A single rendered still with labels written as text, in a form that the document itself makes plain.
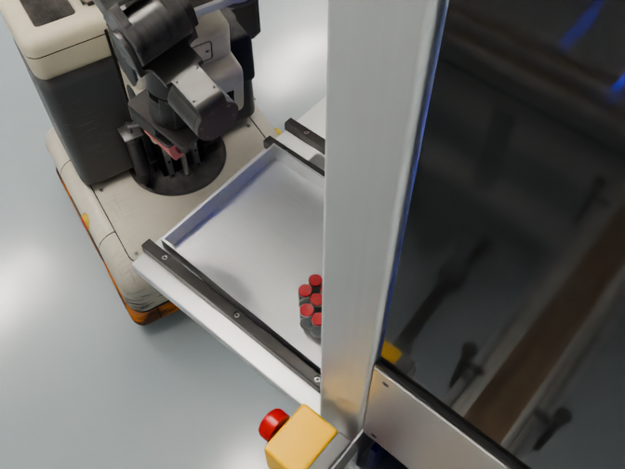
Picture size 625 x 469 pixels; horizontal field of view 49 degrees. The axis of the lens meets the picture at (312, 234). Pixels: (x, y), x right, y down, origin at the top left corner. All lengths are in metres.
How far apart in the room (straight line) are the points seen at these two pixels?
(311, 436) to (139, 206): 1.25
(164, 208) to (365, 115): 1.56
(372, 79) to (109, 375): 1.72
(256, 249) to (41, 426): 1.09
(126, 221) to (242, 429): 0.64
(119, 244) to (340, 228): 1.42
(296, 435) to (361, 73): 0.52
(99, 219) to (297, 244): 0.95
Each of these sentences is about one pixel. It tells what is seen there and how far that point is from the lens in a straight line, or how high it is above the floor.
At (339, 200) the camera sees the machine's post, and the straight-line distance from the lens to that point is 0.48.
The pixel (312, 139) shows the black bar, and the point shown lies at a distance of 1.22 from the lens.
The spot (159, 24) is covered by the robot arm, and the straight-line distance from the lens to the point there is 0.76.
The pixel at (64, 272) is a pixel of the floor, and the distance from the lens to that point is 2.24.
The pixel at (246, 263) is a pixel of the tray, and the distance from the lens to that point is 1.09.
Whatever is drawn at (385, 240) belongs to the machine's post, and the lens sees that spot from 0.48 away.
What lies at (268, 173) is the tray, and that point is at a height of 0.88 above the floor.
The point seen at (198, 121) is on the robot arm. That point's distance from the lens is 0.77.
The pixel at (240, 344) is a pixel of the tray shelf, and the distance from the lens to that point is 1.03.
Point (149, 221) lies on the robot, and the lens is 1.92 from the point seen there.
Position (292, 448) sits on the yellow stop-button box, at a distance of 0.82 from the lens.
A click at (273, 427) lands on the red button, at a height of 1.01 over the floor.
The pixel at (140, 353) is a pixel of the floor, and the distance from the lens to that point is 2.04.
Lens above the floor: 1.81
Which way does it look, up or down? 56 degrees down
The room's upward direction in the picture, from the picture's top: straight up
